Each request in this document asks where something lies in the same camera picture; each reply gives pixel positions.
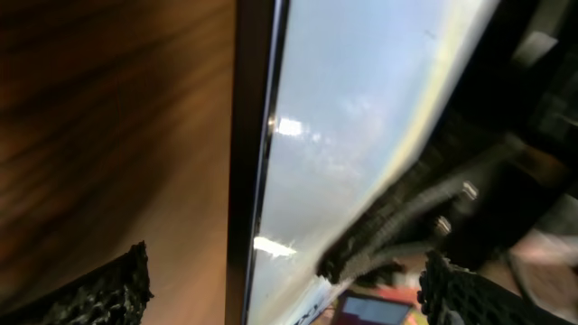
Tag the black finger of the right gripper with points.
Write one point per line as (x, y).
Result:
(466, 204)

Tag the Galaxy smartphone with teal screen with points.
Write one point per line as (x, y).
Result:
(331, 101)

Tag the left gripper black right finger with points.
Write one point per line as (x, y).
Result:
(451, 295)

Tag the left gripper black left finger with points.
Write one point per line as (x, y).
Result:
(113, 294)

